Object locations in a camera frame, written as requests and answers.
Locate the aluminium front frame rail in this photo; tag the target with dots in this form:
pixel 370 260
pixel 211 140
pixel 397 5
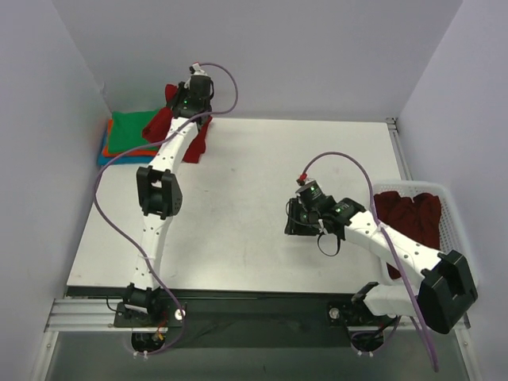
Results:
pixel 80 315

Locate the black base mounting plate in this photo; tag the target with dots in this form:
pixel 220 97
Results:
pixel 248 335

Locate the aluminium right side rail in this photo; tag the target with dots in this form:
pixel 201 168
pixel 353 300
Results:
pixel 398 151

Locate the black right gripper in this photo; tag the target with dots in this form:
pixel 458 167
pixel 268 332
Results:
pixel 296 218

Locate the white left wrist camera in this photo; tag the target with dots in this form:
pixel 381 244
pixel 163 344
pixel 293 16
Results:
pixel 196 69

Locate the bright red t shirt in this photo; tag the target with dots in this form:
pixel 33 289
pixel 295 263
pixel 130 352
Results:
pixel 196 147

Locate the folded blue t shirt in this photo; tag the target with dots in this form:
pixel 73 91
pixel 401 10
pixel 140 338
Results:
pixel 101 161

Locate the folded green t shirt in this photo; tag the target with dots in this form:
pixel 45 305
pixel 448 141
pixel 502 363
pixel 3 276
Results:
pixel 125 130

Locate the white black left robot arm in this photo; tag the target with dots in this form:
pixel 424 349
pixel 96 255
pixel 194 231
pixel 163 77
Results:
pixel 159 194

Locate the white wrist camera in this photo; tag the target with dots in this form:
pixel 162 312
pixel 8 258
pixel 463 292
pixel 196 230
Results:
pixel 196 69
pixel 303 179

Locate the folded orange t shirt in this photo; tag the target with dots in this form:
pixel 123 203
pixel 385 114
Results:
pixel 131 152

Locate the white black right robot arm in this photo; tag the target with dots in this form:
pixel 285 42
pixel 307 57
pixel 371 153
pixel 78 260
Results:
pixel 436 286

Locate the dark red t shirt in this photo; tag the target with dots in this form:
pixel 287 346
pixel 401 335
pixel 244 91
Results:
pixel 417 218

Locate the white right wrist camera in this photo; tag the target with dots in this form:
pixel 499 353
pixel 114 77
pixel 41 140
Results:
pixel 303 179

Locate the white plastic laundry basket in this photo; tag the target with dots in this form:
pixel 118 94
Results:
pixel 452 232

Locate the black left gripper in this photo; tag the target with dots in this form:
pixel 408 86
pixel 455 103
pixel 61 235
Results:
pixel 175 100

